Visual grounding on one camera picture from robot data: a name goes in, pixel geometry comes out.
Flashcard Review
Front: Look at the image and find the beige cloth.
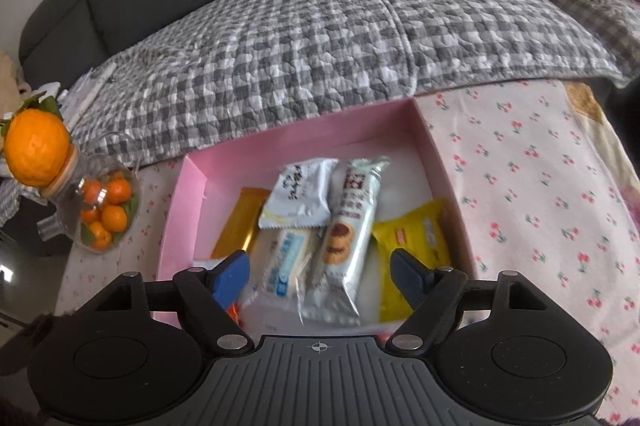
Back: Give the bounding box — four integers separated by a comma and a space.
0, 51, 27, 108

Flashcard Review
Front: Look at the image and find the yellow snack packet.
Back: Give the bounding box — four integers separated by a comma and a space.
372, 199, 453, 324

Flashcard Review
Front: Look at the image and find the grey checked quilt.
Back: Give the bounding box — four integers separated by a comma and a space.
60, 0, 640, 172

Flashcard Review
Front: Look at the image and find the white blue long packet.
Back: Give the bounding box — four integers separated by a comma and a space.
250, 226, 326, 299

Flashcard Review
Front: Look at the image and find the large orange with leaves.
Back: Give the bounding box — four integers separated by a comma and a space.
0, 95, 72, 188

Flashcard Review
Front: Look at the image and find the pile of small oranges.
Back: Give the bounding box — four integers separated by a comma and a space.
79, 171, 135, 251

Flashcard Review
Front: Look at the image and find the gold wafer packet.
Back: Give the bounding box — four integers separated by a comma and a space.
210, 187, 273, 264

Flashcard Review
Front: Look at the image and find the glass jar with wooden lid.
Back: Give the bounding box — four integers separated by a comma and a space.
37, 131, 146, 254

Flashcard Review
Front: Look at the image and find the cherry print tablecloth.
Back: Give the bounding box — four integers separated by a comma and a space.
52, 76, 640, 426

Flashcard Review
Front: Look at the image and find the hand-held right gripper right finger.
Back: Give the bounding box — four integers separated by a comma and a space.
384, 247, 553, 353

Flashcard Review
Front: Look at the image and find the pink cardboard box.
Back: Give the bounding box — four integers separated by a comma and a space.
155, 98, 476, 337

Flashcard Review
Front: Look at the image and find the silver cookie packet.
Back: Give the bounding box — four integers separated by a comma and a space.
300, 157, 392, 327

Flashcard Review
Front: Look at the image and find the white packet with black writing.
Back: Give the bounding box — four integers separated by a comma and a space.
258, 157, 340, 229

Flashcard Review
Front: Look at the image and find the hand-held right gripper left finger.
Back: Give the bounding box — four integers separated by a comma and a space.
92, 250, 255, 353

